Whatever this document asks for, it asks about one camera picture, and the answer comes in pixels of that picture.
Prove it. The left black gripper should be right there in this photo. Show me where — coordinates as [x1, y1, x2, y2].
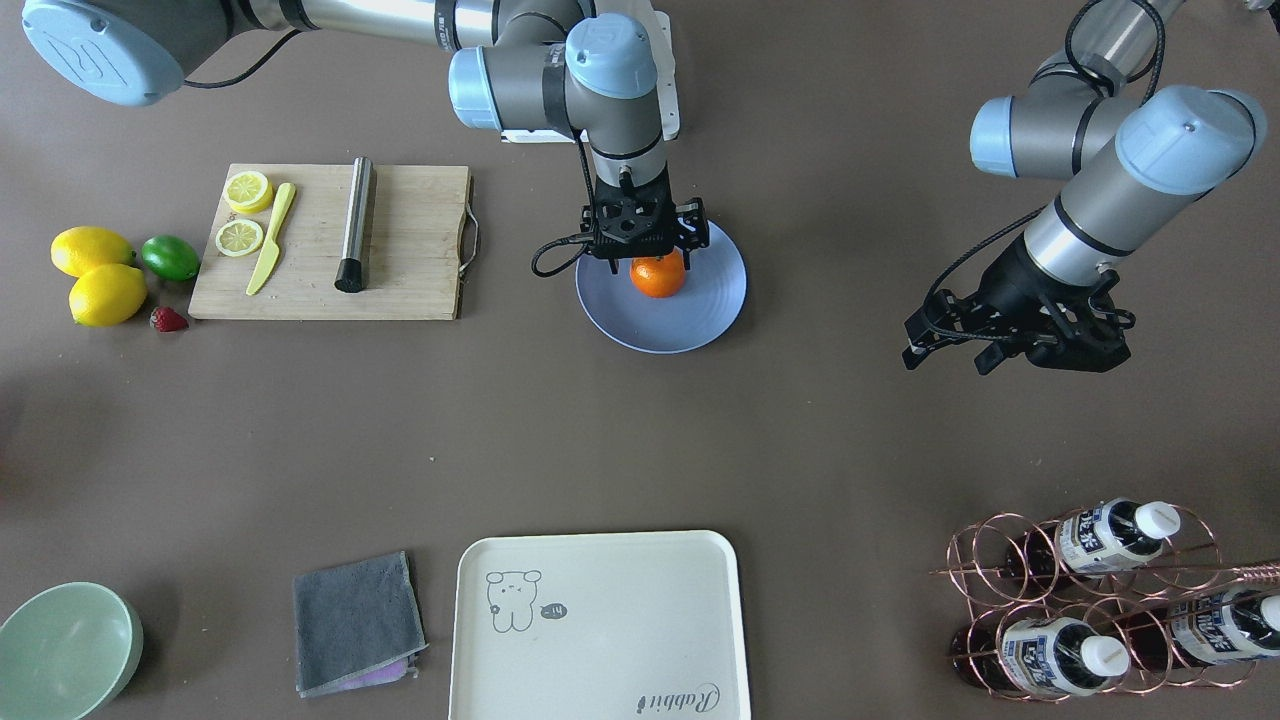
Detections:
[902, 240, 1137, 375]

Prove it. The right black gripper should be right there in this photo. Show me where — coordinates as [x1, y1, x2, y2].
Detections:
[580, 168, 710, 273]

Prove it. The orange fruit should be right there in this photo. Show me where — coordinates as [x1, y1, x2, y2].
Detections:
[628, 251, 687, 299]

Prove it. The blue plate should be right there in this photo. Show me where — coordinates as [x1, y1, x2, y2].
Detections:
[573, 222, 748, 354]

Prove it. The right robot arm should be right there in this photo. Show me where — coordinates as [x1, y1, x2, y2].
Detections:
[18, 1, 710, 269]

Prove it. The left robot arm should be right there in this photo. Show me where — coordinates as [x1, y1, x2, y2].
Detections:
[902, 1, 1268, 375]

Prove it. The tea bottle top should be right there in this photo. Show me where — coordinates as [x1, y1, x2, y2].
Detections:
[998, 498, 1181, 591]

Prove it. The tea bottle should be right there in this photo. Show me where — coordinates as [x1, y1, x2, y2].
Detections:
[998, 498, 1181, 591]
[948, 618, 1132, 700]
[1120, 585, 1279, 671]

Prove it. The wooden cutting board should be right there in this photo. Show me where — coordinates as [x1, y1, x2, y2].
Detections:
[189, 163, 472, 322]

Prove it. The steel muddler black tip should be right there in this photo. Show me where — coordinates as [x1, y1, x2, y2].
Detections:
[334, 156, 378, 293]

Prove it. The tea bottle bottom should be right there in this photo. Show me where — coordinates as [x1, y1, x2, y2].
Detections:
[1120, 585, 1279, 671]
[948, 618, 1132, 700]

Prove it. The yellow plastic knife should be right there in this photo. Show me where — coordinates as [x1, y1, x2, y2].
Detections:
[244, 182, 297, 296]

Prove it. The lemon half upper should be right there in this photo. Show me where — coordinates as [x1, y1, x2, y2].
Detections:
[221, 170, 275, 215]

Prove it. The lemon slice lower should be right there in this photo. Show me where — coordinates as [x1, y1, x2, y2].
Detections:
[214, 218, 265, 258]

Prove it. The cream rabbit tray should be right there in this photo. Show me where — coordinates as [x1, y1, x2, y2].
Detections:
[448, 530, 753, 719]

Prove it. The green lime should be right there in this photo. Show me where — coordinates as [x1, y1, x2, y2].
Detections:
[140, 234, 201, 282]

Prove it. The red strawberry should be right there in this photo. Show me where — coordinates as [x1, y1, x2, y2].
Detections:
[148, 306, 189, 333]

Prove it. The grey cloth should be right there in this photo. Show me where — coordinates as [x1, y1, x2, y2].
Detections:
[292, 550, 428, 700]

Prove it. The whole lemon near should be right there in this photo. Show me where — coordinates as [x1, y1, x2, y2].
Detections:
[68, 264, 147, 327]

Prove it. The whole lemon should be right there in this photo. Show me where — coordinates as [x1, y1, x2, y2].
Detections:
[68, 264, 147, 327]
[50, 225, 136, 278]

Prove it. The whole lemon far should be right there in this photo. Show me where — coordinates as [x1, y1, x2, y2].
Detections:
[50, 225, 136, 278]

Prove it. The green bowl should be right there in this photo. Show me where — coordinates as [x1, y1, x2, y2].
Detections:
[1, 582, 145, 719]

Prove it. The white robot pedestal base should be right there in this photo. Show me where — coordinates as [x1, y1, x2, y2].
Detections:
[500, 1, 681, 143]

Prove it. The copper wire bottle rack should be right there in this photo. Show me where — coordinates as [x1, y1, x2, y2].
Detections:
[943, 498, 1277, 702]

